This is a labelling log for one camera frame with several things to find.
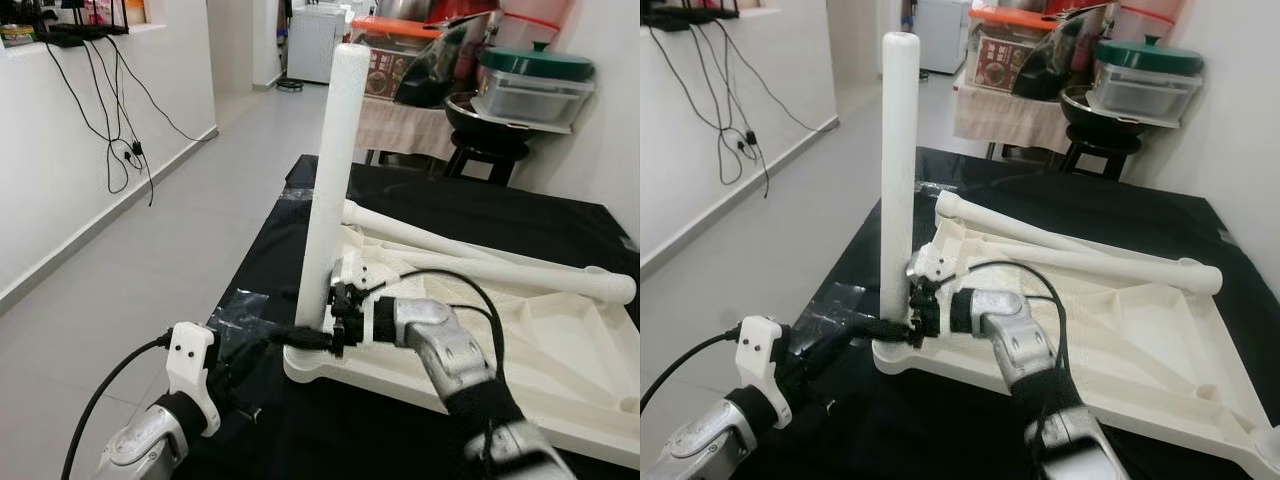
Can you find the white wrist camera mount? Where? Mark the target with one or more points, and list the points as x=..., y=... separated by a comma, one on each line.
x=763, y=365
x=190, y=370
x=935, y=262
x=360, y=275

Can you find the beige striped cloth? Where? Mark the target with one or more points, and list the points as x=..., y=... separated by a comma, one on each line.
x=400, y=128
x=1005, y=118

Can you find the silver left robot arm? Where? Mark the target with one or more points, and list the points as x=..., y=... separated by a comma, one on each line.
x=715, y=445
x=150, y=445

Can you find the black wok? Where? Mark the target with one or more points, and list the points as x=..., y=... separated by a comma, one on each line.
x=1100, y=108
x=485, y=118

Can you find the white chest freezer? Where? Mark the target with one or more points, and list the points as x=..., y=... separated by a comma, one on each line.
x=315, y=45
x=945, y=35

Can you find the large clear tape patch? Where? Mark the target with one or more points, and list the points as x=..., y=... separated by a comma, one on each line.
x=850, y=305
x=250, y=310

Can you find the orange lid storage box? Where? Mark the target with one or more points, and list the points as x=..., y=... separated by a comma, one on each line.
x=1005, y=55
x=385, y=65

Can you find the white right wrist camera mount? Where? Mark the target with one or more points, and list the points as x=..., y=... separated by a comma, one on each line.
x=360, y=275
x=935, y=262

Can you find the black tablecloth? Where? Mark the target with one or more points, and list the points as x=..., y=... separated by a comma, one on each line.
x=890, y=440
x=300, y=440

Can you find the grey tape piece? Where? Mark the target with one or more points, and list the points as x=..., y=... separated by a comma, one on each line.
x=1226, y=237

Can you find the green lid clear container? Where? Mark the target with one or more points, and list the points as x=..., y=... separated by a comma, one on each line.
x=535, y=85
x=1150, y=75

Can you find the pale pink container red band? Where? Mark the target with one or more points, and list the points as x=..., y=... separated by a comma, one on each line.
x=545, y=25
x=1150, y=15

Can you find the silver cooking pot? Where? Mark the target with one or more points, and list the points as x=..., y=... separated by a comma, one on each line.
x=400, y=8

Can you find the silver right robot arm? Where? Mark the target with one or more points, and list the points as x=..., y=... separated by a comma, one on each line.
x=460, y=360
x=1030, y=345

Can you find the white plastic children table top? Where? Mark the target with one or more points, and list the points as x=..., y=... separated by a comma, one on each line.
x=1130, y=340
x=560, y=350

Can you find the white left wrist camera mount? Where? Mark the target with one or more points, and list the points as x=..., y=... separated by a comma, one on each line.
x=190, y=370
x=763, y=365

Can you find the black bag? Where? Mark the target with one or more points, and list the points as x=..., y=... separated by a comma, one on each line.
x=435, y=75
x=1050, y=65

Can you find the red black pan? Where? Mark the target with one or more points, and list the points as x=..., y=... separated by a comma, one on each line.
x=465, y=12
x=1080, y=8

